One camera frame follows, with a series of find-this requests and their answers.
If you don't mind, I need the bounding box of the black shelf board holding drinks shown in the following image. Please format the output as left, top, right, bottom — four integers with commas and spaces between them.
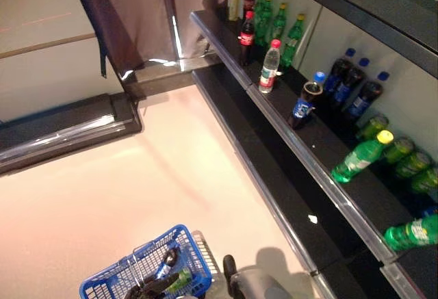
189, 8, 438, 299

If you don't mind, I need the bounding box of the reflective brown pillar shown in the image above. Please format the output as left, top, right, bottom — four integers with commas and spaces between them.
66, 0, 223, 103

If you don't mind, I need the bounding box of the blue plastic shopping basket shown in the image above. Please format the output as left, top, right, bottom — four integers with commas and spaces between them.
79, 223, 213, 299

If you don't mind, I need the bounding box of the low black shelf plinth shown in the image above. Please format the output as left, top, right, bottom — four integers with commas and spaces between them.
190, 62, 370, 299

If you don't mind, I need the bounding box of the clear plastic price rail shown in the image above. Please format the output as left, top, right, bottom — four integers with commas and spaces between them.
189, 9, 254, 90
246, 85, 398, 263
379, 261, 415, 299

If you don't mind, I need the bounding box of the black empty shelf board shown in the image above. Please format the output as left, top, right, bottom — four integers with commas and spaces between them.
266, 0, 438, 79

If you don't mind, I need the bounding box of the silver right robot leg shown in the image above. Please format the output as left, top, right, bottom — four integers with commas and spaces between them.
222, 254, 292, 299

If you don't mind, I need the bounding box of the yellow tea drink bottle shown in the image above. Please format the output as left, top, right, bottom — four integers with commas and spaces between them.
228, 0, 240, 22

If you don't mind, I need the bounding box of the black glass display cabinet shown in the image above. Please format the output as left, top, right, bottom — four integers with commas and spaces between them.
0, 92, 144, 177

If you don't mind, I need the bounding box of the clear water bottle red cap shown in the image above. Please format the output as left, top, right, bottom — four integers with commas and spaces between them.
258, 38, 282, 94

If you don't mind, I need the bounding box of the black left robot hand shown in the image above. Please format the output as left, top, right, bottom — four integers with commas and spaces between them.
123, 273, 181, 299

